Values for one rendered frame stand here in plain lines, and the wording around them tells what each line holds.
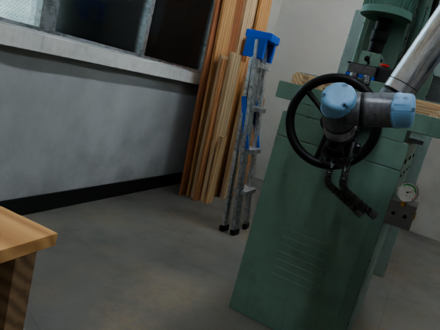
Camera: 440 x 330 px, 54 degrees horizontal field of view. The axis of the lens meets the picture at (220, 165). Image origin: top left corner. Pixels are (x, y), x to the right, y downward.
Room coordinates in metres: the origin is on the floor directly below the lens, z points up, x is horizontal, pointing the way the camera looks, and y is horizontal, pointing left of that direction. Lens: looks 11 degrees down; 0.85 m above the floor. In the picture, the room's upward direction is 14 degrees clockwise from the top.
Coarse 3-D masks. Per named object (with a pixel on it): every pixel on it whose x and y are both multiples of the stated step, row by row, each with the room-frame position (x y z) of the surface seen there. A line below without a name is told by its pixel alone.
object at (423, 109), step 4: (292, 80) 1.72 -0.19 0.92; (316, 88) 1.68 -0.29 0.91; (416, 104) 1.53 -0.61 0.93; (420, 104) 1.52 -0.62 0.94; (424, 104) 1.52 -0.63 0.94; (416, 108) 1.53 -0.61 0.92; (420, 108) 1.52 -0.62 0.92; (424, 108) 1.52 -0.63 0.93; (428, 108) 1.51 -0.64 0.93; (432, 108) 1.51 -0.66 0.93; (436, 108) 1.50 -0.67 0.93; (416, 112) 1.53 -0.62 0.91; (420, 112) 1.52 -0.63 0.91; (424, 112) 1.52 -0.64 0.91; (428, 112) 1.51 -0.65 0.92; (432, 112) 1.51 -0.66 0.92
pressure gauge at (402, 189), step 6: (402, 186) 1.31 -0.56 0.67; (408, 186) 1.30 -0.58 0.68; (414, 186) 1.29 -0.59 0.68; (396, 192) 1.31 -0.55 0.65; (402, 192) 1.31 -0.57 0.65; (408, 192) 1.30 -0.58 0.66; (414, 192) 1.29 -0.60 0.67; (402, 198) 1.31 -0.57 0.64; (408, 198) 1.30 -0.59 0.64; (414, 198) 1.29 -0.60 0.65; (402, 204) 1.32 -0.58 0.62
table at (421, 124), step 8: (280, 88) 1.58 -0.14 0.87; (288, 88) 1.56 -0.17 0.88; (296, 88) 1.55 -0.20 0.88; (280, 96) 1.57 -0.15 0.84; (288, 96) 1.56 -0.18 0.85; (304, 96) 1.54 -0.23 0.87; (320, 96) 1.51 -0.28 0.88; (312, 104) 1.52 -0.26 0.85; (416, 120) 1.38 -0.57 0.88; (424, 120) 1.37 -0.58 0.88; (432, 120) 1.36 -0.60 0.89; (400, 128) 1.40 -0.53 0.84; (408, 128) 1.38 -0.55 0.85; (416, 128) 1.37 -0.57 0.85; (424, 128) 1.37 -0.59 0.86; (432, 128) 1.36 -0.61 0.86; (432, 136) 1.35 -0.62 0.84
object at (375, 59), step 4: (364, 52) 1.58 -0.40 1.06; (368, 52) 1.58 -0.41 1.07; (372, 52) 1.57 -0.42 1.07; (360, 56) 1.59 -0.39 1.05; (364, 56) 1.58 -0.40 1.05; (372, 56) 1.57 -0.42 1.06; (376, 56) 1.57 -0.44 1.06; (380, 56) 1.56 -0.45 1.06; (360, 60) 1.59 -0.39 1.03; (364, 60) 1.58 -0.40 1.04; (372, 60) 1.57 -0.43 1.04; (376, 60) 1.56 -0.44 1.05; (380, 60) 1.57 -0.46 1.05; (384, 60) 1.65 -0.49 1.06; (364, 64) 1.58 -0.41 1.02; (368, 64) 1.57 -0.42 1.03; (372, 64) 1.57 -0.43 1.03; (376, 64) 1.56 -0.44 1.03
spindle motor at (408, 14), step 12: (372, 0) 1.58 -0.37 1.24; (384, 0) 1.55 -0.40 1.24; (396, 0) 1.54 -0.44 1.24; (408, 0) 1.55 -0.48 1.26; (360, 12) 1.64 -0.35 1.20; (372, 12) 1.57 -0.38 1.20; (384, 12) 1.54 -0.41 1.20; (396, 12) 1.53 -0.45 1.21; (408, 12) 1.55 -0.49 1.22; (396, 24) 1.65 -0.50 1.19
